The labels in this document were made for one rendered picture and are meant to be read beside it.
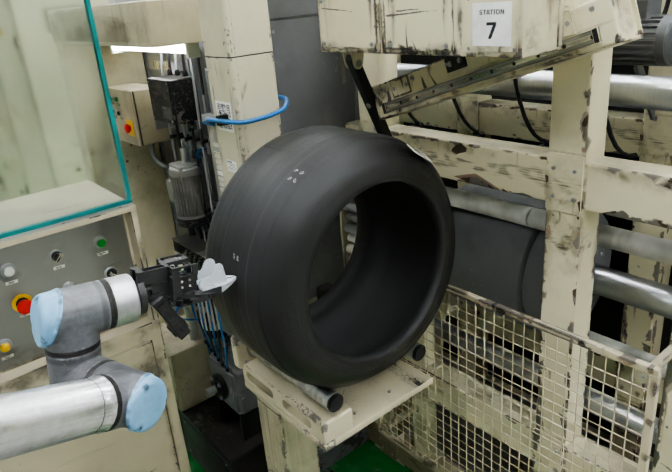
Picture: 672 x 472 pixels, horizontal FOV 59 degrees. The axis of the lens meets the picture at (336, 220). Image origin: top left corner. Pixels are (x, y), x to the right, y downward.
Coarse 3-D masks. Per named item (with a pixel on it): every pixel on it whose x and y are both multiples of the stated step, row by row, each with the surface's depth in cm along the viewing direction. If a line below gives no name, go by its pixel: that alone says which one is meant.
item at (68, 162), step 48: (0, 0) 139; (48, 0) 145; (0, 48) 141; (48, 48) 148; (96, 48) 154; (0, 96) 144; (48, 96) 150; (96, 96) 158; (0, 144) 146; (48, 144) 153; (96, 144) 160; (0, 192) 148; (48, 192) 155; (96, 192) 163
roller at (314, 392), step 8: (264, 360) 156; (272, 368) 154; (288, 376) 148; (296, 384) 146; (304, 384) 143; (304, 392) 144; (312, 392) 141; (320, 392) 139; (328, 392) 138; (336, 392) 138; (320, 400) 139; (328, 400) 137; (336, 400) 137; (328, 408) 137; (336, 408) 138
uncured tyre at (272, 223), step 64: (320, 128) 138; (256, 192) 124; (320, 192) 118; (384, 192) 165; (256, 256) 118; (384, 256) 171; (448, 256) 148; (256, 320) 122; (320, 320) 164; (384, 320) 161; (320, 384) 134
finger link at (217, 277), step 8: (216, 264) 118; (216, 272) 118; (224, 272) 120; (200, 280) 116; (208, 280) 117; (216, 280) 119; (224, 280) 120; (232, 280) 122; (200, 288) 117; (208, 288) 117; (224, 288) 120
